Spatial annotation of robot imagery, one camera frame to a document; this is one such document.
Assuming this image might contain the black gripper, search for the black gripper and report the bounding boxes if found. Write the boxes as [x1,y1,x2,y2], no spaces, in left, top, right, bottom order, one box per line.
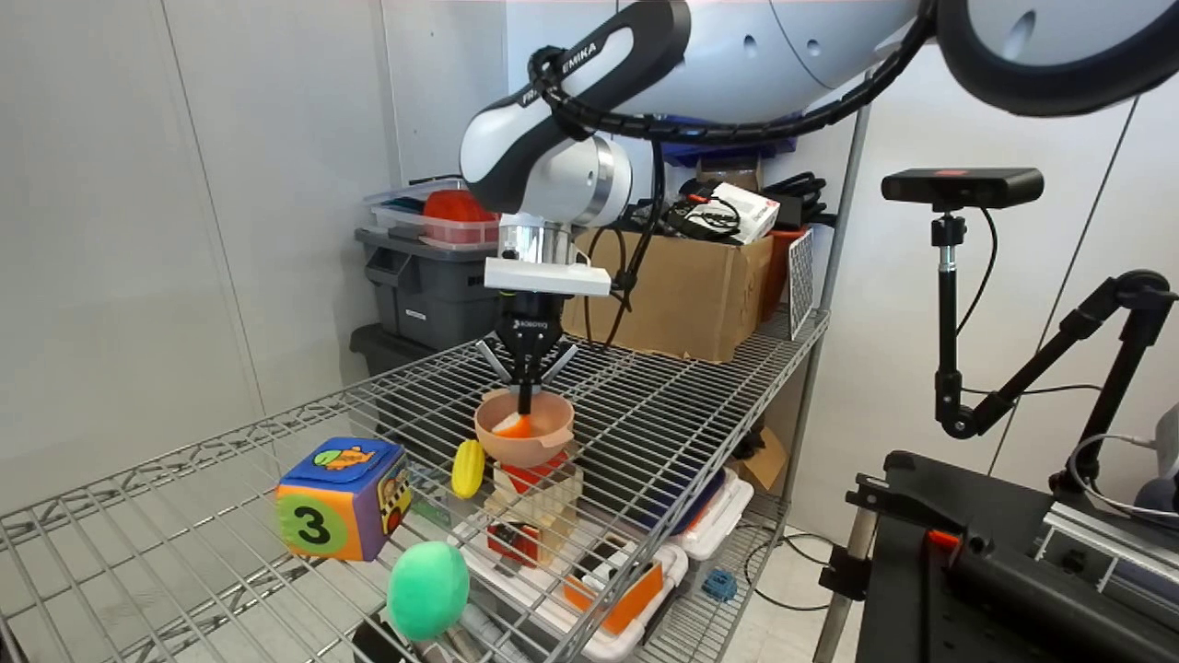
[480,290,581,416]

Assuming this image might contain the yellow corn toy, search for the yellow corn toy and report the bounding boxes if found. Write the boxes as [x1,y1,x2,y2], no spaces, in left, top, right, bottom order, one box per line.
[446,437,494,503]

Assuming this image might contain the colourful number plush cube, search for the colourful number plush cube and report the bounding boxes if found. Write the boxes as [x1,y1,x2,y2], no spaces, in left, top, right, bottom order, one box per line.
[268,434,415,565]

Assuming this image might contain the green ball toy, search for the green ball toy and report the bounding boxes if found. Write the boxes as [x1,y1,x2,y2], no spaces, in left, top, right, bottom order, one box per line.
[382,536,475,644]

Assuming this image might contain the peach plastic bowl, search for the peach plastic bowl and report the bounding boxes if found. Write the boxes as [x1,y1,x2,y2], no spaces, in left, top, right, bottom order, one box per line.
[471,381,577,472]

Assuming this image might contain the red beige wooden block toy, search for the red beige wooden block toy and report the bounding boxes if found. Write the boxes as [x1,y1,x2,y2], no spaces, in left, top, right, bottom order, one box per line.
[480,449,591,574]

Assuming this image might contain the grey storage tote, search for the grey storage tote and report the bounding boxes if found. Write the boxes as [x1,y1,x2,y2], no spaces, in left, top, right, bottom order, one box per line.
[353,223,581,354]

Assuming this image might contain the brown cardboard box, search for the brown cardboard box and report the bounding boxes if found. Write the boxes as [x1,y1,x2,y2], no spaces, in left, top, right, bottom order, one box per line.
[557,223,780,369]

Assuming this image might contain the clear lidded plastic container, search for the clear lidded plastic container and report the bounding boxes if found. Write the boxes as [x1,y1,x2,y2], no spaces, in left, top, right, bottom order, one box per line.
[360,181,507,255]

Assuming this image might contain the white plastic tray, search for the white plastic tray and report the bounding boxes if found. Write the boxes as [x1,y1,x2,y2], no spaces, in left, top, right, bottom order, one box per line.
[668,465,759,562]

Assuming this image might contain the white orange flat box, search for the white orange flat box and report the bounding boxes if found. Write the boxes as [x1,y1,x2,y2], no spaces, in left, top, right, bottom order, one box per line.
[453,532,697,663]

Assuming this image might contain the cardboard scrap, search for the cardboard scrap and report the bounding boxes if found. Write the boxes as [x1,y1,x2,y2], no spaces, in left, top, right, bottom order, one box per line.
[733,422,791,498]

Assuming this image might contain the white black electronic device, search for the white black electronic device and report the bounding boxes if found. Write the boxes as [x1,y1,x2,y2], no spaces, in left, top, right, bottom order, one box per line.
[688,181,785,247]

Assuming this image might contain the small blue object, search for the small blue object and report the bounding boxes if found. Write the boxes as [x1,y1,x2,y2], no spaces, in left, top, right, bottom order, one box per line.
[699,565,744,608]

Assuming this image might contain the blue plastic bin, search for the blue plastic bin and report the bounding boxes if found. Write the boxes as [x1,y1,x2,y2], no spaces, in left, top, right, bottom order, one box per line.
[652,116,805,168]

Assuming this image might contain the black equipment cart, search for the black equipment cart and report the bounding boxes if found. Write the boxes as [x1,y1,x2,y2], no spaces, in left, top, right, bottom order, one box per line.
[819,445,1179,663]

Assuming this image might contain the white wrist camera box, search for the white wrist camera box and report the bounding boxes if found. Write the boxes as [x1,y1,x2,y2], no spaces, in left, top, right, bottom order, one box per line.
[480,249,616,300]

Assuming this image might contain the metal wire shelf rack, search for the metal wire shelf rack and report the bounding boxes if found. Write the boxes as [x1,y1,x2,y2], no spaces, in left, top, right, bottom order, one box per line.
[0,106,880,663]

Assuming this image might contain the black cable bundle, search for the black cable bundle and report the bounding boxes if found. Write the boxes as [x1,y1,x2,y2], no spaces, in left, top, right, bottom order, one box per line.
[612,168,832,241]

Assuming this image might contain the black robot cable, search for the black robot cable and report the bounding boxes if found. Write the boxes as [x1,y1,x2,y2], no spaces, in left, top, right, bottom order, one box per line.
[528,0,954,354]

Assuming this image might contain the black articulated camera stand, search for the black articulated camera stand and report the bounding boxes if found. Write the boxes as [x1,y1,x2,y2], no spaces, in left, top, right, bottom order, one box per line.
[925,206,1179,500]

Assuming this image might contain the black stereo camera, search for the black stereo camera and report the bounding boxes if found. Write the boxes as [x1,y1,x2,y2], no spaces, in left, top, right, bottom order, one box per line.
[877,164,1051,212]

